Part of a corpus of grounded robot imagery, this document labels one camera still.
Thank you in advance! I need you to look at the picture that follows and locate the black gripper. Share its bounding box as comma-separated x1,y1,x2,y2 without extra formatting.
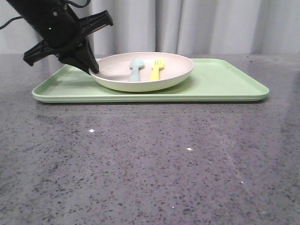
23,3,113,74

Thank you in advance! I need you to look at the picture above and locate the beige round plate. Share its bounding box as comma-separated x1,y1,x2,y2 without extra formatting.
90,52,194,92

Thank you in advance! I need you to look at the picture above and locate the yellow plastic fork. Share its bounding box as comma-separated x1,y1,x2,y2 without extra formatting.
149,58,165,81

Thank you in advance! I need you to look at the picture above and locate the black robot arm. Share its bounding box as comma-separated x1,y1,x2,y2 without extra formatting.
8,0,113,74

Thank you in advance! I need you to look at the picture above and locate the light blue plastic spoon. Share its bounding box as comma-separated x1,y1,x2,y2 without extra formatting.
129,58,144,82

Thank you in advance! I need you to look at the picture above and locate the grey pleated curtain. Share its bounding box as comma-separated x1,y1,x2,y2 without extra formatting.
0,0,300,56

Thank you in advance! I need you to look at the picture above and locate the green plastic serving tray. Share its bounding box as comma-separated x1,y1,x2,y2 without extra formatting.
32,59,269,103

